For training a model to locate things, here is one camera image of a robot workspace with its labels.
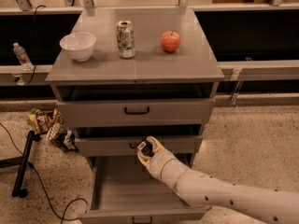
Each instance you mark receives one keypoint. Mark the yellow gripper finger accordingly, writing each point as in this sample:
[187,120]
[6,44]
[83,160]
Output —
[156,145]
[144,159]

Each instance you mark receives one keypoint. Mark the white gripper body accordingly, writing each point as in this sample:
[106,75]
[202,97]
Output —
[161,163]

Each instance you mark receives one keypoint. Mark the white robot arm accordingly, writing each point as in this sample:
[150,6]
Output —
[198,189]

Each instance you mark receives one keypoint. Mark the grey middle drawer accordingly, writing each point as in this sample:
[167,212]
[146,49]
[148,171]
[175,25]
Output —
[125,146]

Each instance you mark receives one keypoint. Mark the grey drawer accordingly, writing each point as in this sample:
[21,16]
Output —
[135,112]
[123,192]
[125,146]

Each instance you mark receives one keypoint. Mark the grey bottom drawer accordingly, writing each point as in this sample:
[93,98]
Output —
[123,192]

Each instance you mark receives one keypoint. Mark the grey top drawer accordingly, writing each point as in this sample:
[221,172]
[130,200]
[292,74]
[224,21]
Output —
[135,112]

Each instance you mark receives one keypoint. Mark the grey drawer cabinet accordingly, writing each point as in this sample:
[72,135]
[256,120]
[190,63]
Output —
[191,72]

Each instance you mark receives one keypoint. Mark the snack bag pile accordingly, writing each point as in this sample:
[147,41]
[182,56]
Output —
[51,123]

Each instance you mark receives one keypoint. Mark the red apple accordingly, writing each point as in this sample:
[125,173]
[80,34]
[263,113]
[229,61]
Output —
[170,41]

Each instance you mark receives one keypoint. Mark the green soda can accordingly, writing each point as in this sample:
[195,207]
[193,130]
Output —
[125,34]

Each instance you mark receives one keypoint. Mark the white bowl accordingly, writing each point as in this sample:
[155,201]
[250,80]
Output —
[79,46]

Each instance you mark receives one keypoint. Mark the clear plastic water bottle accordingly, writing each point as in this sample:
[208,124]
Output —
[23,57]

